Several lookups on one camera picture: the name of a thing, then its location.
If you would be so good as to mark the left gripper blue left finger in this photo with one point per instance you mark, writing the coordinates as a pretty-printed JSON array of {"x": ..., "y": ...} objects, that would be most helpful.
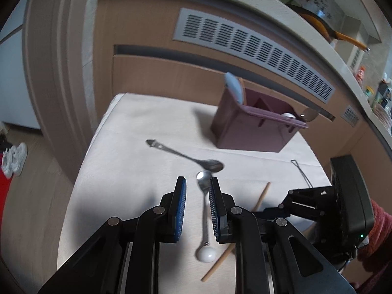
[{"x": 122, "y": 256}]

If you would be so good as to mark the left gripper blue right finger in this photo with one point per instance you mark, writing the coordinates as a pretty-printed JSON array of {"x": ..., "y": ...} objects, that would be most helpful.
[{"x": 272, "y": 256}]

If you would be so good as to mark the metal shovel-shaped spoon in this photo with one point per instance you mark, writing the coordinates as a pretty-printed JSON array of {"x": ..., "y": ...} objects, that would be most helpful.
[{"x": 296, "y": 164}]

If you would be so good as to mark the thin metal ornate spoon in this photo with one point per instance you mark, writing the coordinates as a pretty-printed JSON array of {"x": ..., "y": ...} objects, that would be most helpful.
[{"x": 207, "y": 164}]

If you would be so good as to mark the grey blue plastic spoon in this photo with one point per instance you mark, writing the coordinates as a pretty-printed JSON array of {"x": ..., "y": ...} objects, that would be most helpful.
[{"x": 236, "y": 86}]

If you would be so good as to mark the small grey vent grille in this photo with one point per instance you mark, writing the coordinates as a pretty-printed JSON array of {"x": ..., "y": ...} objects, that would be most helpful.
[{"x": 350, "y": 116}]

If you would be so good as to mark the stack of plates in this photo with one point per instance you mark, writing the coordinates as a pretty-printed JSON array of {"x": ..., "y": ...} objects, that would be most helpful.
[{"x": 383, "y": 115}]

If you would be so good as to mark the white table cloth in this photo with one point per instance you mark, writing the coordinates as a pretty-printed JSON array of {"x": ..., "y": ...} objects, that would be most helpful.
[{"x": 122, "y": 176}]

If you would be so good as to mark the purple plastic utensil holder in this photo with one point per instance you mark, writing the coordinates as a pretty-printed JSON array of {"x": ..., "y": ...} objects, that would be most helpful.
[{"x": 257, "y": 125}]

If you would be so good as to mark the red door mat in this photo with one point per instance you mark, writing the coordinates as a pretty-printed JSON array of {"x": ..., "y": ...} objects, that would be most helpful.
[{"x": 4, "y": 188}]

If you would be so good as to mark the white sneaker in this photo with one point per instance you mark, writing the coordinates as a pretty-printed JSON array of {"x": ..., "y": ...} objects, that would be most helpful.
[
  {"x": 18, "y": 158},
  {"x": 6, "y": 164}
]

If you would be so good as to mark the orange condiment bottle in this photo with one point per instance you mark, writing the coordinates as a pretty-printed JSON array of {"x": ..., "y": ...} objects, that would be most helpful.
[{"x": 360, "y": 74}]

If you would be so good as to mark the black shoes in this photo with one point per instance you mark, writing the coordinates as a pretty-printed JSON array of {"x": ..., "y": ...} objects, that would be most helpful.
[{"x": 4, "y": 144}]

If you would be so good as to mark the white blue cabinet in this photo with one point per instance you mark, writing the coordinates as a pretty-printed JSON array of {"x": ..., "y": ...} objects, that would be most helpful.
[{"x": 16, "y": 107}]

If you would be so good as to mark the long grey vent grille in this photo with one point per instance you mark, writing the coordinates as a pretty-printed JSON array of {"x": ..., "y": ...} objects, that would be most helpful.
[{"x": 206, "y": 30}]

